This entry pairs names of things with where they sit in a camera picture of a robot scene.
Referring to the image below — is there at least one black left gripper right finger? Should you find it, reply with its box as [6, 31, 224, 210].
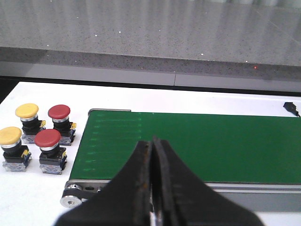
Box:
[152, 137, 263, 226]

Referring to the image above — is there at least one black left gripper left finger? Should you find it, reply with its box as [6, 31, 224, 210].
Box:
[55, 141, 151, 226]

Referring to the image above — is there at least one red push button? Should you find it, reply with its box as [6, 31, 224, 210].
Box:
[48, 105, 77, 146]
[34, 129, 67, 175]

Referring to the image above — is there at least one yellow push button edge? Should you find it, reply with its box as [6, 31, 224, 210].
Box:
[0, 127, 31, 172]

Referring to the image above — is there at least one green conveyor belt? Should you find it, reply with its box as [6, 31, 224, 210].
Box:
[69, 110, 301, 185]

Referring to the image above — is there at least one red push button back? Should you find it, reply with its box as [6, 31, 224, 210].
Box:
[48, 105, 77, 146]

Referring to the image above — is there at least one yellow push button back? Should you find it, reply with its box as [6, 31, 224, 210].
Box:
[15, 103, 46, 144]

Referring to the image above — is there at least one grey stone slab left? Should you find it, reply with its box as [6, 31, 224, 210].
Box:
[0, 0, 301, 72]

